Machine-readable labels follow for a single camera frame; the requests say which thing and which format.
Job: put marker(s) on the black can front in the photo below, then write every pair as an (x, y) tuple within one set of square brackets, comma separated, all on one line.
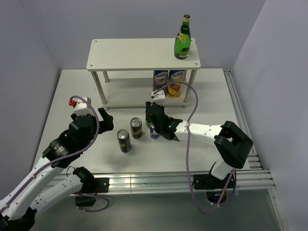
[(124, 140)]

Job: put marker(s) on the yellow pineapple juice carton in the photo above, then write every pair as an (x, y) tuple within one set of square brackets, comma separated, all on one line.
[(173, 90)]

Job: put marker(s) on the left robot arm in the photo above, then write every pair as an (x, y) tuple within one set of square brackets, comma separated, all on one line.
[(27, 201)]

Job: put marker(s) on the aluminium front rail frame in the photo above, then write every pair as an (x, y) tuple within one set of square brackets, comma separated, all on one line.
[(177, 182)]

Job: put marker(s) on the blue silver can left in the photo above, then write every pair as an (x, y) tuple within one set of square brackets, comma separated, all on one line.
[(153, 134)]

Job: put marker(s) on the black can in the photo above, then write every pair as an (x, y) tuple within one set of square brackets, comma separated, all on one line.
[(124, 140), (136, 127)]

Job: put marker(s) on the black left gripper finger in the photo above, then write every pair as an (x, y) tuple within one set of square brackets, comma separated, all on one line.
[(101, 128), (107, 121)]

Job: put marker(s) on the white two-tier shelf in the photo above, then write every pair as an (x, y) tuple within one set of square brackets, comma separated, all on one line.
[(122, 69)]

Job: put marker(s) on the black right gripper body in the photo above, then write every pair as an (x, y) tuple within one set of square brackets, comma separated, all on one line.
[(157, 129)]

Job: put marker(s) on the purple grape juice carton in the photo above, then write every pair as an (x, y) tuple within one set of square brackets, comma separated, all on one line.
[(160, 79)]

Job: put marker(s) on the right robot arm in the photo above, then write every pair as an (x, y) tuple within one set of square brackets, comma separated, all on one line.
[(231, 142)]

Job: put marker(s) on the green glass bottle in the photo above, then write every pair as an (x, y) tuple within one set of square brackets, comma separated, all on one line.
[(148, 123), (183, 39)]

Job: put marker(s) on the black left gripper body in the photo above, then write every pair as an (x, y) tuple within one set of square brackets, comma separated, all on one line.
[(89, 139)]

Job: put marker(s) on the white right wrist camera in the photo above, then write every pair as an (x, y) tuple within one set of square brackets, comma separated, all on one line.
[(159, 96)]

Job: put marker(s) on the black can rear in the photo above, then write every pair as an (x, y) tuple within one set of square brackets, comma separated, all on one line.
[(136, 127)]

